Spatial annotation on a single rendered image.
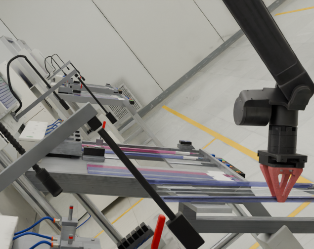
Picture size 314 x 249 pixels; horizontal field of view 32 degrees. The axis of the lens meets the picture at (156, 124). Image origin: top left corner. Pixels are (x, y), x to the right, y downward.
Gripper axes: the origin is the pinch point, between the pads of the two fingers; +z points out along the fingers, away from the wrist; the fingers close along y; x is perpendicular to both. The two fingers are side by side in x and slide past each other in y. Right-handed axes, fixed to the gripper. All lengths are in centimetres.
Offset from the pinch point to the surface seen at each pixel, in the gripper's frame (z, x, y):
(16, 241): 4, -51, 17
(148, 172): 5, -11, -75
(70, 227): 1.0, -43.5, 20.2
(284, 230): 9.0, 5.9, -8.5
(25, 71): -39, -52, -431
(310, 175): 21, 112, -190
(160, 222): 1.4, -28.4, 14.9
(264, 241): 11.8, 2.0, -9.9
